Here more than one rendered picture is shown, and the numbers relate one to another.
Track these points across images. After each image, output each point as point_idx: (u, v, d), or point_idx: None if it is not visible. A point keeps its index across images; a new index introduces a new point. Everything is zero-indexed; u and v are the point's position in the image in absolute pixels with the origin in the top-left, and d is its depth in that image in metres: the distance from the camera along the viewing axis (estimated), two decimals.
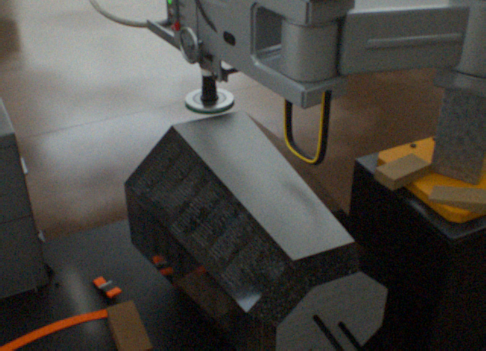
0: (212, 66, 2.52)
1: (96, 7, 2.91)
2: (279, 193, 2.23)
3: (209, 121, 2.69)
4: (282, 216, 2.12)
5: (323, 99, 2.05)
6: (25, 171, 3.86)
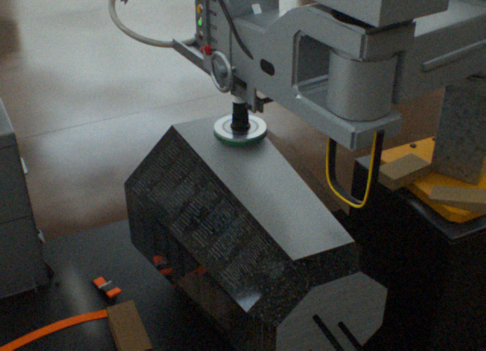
0: (245, 94, 2.30)
1: (118, 25, 2.70)
2: (279, 193, 2.23)
3: (209, 121, 2.69)
4: (282, 216, 2.12)
5: (374, 140, 1.82)
6: (25, 171, 3.86)
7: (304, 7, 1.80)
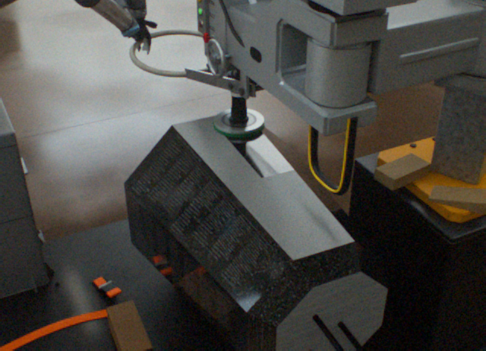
0: (240, 86, 2.41)
1: (137, 63, 2.96)
2: (279, 193, 2.23)
3: (209, 121, 2.69)
4: (282, 216, 2.12)
5: (348, 127, 1.89)
6: (25, 171, 3.86)
7: None
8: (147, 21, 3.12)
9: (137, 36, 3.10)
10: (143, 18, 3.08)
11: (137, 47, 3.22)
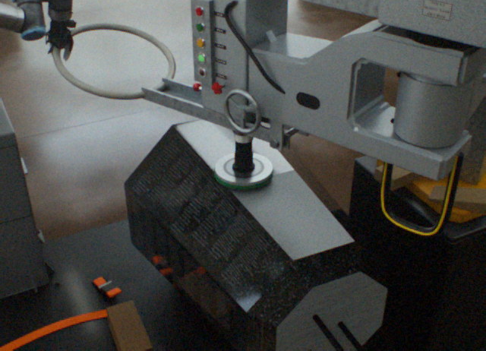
0: (263, 132, 2.07)
1: (77, 83, 2.33)
2: (279, 193, 2.23)
3: (209, 121, 2.69)
4: (282, 216, 2.12)
5: (455, 166, 1.71)
6: (25, 171, 3.86)
7: (367, 33, 1.63)
8: (70, 22, 2.45)
9: (60, 42, 2.42)
10: (68, 20, 2.40)
11: (52, 52, 2.53)
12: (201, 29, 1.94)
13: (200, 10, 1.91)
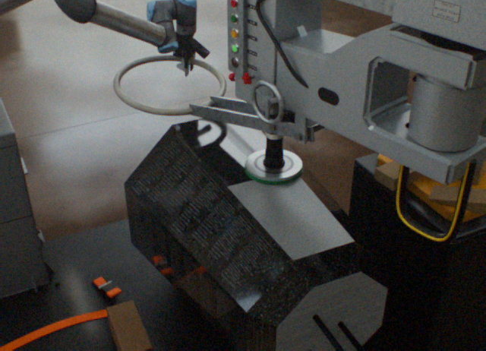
0: (289, 128, 2.12)
1: (130, 102, 2.54)
2: (279, 193, 2.23)
3: (209, 121, 2.69)
4: (282, 216, 2.12)
5: (466, 172, 1.68)
6: (25, 171, 3.86)
7: (384, 31, 1.64)
8: (190, 43, 2.80)
9: None
10: (183, 36, 2.78)
11: (190, 65, 2.95)
12: (235, 20, 2.01)
13: (234, 1, 1.98)
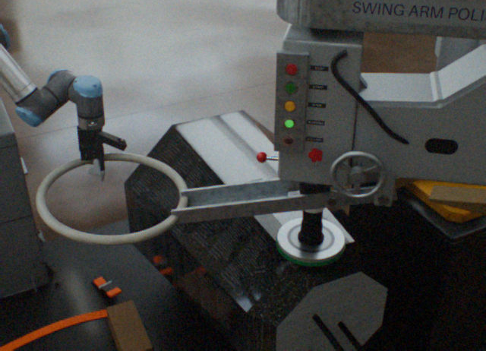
0: None
1: (101, 241, 1.83)
2: None
3: (209, 121, 2.69)
4: (282, 216, 2.12)
5: None
6: (25, 171, 3.86)
7: None
8: (104, 137, 2.14)
9: (80, 152, 2.15)
10: (93, 132, 2.11)
11: (98, 166, 2.27)
12: (295, 89, 1.57)
13: (294, 67, 1.54)
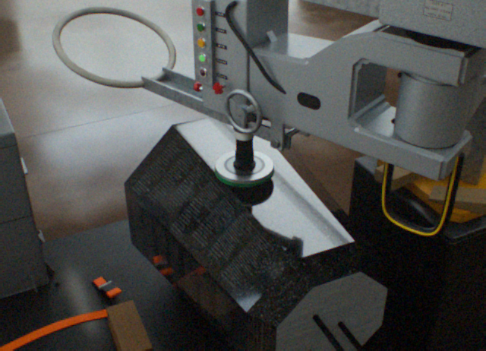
0: (263, 131, 2.06)
1: (76, 69, 2.30)
2: (279, 193, 2.23)
3: (209, 121, 2.69)
4: (282, 216, 2.12)
5: (456, 166, 1.71)
6: (25, 171, 3.86)
7: (367, 33, 1.63)
8: None
9: None
10: None
11: None
12: (203, 29, 1.94)
13: (200, 10, 1.91)
